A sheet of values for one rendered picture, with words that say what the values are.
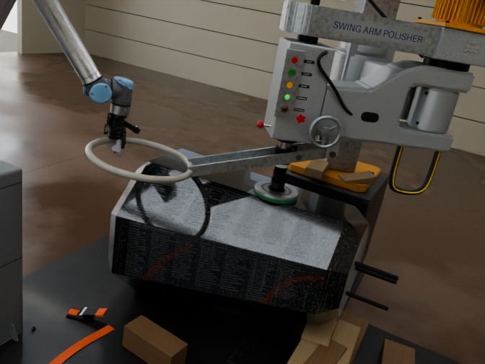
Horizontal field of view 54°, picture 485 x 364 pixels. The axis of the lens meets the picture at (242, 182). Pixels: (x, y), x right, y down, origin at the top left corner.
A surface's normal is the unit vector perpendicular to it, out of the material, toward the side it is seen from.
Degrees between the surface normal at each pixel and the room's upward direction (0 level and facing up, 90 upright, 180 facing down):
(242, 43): 90
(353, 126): 90
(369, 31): 90
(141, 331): 0
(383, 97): 90
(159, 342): 0
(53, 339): 0
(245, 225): 45
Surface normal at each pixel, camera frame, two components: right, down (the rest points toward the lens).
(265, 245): -0.15, -0.46
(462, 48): 0.12, 0.38
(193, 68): -0.44, 0.26
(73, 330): 0.16, -0.92
